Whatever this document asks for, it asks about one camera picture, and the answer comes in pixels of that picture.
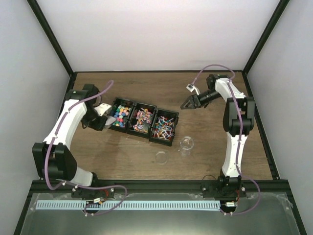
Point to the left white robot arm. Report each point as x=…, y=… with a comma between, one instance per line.
x=53, y=158

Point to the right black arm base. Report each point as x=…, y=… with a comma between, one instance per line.
x=222, y=187

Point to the black bin star candies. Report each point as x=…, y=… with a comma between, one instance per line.
x=121, y=111

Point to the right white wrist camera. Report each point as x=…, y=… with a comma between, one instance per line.
x=193, y=88

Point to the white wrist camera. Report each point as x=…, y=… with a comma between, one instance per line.
x=103, y=109
x=193, y=88

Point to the black aluminium frame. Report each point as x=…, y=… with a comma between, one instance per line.
x=275, y=185

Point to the clear jar lid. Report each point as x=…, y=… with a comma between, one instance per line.
x=161, y=157

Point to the black bin round lollipops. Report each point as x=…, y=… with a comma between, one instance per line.
x=163, y=128

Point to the light blue slotted cable duct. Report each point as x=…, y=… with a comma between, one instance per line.
x=130, y=205

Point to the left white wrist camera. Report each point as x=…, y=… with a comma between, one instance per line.
x=103, y=109

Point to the metal scoop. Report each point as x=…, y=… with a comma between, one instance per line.
x=109, y=122

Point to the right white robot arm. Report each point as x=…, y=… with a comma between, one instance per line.
x=238, y=119

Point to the clear glass jar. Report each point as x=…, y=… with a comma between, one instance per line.
x=186, y=145

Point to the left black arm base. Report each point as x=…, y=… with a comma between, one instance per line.
x=89, y=194

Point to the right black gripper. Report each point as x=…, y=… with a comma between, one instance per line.
x=192, y=99

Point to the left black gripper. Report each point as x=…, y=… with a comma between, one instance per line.
x=99, y=126

